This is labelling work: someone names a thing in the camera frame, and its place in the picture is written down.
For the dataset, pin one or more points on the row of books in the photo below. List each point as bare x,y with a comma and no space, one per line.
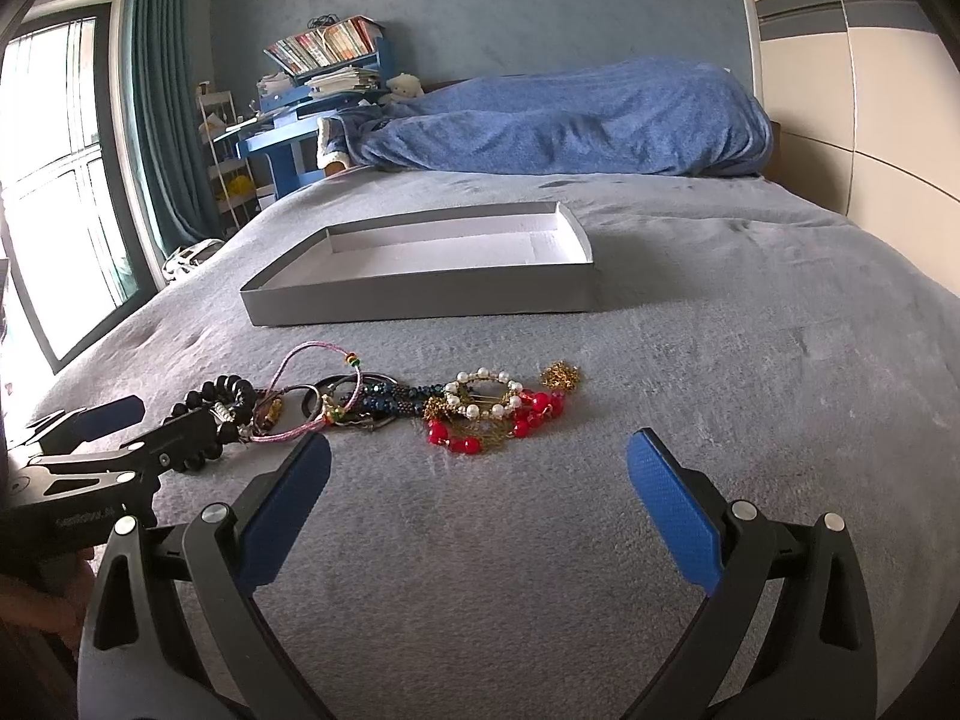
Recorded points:
326,43

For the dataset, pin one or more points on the blue desk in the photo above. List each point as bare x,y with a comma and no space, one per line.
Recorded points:
289,119

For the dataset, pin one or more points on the teal curtain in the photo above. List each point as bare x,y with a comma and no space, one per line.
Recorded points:
161,125

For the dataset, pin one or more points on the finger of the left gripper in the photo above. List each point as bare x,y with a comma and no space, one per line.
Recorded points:
184,444
64,431

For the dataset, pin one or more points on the white plush toy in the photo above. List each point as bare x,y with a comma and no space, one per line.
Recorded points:
402,87

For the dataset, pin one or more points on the white pearl hair clip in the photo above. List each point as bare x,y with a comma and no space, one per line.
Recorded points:
483,395

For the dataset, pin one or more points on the beige wardrobe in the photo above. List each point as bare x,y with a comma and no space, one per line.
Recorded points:
865,95

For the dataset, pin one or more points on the window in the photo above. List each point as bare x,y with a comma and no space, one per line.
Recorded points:
78,263

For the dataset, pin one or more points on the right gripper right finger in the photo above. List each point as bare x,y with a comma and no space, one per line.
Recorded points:
817,659

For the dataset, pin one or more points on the metal bangle rings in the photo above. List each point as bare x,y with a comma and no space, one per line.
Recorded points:
337,401

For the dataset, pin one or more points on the grey shallow cardboard box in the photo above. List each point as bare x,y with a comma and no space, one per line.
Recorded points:
463,261

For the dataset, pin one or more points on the white shelf rack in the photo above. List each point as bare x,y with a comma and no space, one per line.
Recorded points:
229,174

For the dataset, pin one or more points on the left hand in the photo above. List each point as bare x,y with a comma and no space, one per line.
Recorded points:
62,615

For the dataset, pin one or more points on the grey bed cover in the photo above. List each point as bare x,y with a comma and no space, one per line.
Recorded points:
507,569

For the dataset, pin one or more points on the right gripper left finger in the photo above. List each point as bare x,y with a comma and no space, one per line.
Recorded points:
138,658

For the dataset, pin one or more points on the blue duvet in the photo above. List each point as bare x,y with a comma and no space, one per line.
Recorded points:
649,115

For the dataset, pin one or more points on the white shoes on floor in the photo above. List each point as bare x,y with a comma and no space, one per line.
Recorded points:
186,259

